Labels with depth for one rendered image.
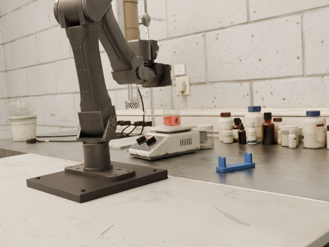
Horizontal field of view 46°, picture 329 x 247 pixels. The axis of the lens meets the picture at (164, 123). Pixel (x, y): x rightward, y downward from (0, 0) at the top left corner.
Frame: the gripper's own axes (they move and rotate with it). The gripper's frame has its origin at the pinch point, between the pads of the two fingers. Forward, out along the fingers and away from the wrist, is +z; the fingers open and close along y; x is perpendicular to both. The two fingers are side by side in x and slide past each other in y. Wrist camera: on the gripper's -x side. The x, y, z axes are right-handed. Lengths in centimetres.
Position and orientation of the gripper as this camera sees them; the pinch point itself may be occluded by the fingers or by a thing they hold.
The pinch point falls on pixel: (168, 77)
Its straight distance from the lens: 130.3
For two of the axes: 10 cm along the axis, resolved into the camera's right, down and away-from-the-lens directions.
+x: 0.5, 10.0, 0.6
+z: 4.4, -0.7, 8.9
